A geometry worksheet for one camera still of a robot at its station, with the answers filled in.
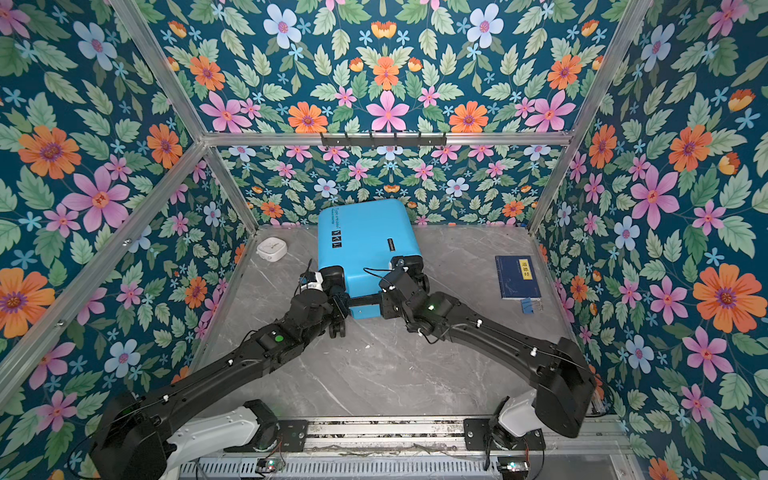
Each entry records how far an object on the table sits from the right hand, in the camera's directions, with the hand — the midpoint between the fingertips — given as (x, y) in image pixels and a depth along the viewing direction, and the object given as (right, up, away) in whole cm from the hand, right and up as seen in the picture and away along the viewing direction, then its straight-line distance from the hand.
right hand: (387, 294), depth 79 cm
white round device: (-45, +13, +29) cm, 55 cm away
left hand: (-9, +1, -1) cm, 9 cm away
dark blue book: (+45, +2, +25) cm, 51 cm away
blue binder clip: (+45, -6, +17) cm, 48 cm away
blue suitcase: (-7, +15, +9) cm, 19 cm away
